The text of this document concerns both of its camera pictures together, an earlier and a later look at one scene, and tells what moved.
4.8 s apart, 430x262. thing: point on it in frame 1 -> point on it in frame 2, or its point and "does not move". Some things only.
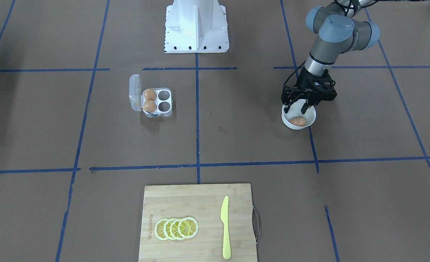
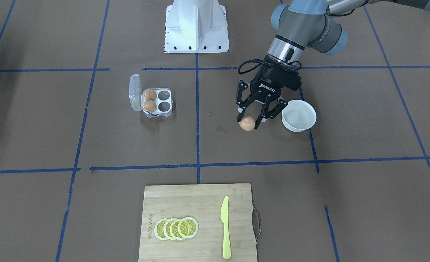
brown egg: [298, 121] -> [247, 123]
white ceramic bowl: [295, 110] does not move
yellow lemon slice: [188, 227] does not move
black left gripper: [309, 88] -> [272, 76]
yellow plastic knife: [224, 216] does not move
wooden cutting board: [204, 202] does not move
